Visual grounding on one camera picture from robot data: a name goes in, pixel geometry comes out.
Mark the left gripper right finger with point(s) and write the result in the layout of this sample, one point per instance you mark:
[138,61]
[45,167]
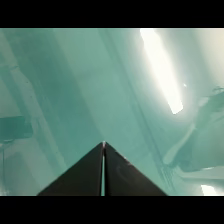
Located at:
[126,176]

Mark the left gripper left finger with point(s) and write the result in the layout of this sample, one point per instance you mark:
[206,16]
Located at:
[83,176]

